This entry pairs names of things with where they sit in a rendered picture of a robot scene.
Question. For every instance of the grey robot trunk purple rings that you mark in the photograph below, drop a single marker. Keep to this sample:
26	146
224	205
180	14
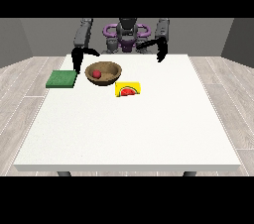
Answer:
126	36

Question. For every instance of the small red ball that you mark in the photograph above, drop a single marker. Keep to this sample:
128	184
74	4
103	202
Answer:
96	74

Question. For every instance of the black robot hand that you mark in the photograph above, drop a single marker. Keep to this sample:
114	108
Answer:
78	56
161	49

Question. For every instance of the yellow cup with melon print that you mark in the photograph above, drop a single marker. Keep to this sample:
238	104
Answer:
127	89

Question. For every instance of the brown wooden bowl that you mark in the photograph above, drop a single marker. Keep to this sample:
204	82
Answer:
103	73

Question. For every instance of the dark table leg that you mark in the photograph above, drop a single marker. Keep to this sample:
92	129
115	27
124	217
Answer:
189	173
64	173

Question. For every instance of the green square pad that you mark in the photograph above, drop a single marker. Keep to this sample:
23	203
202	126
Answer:
62	79

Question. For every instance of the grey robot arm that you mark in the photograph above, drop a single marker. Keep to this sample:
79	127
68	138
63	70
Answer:
161	29
82	33

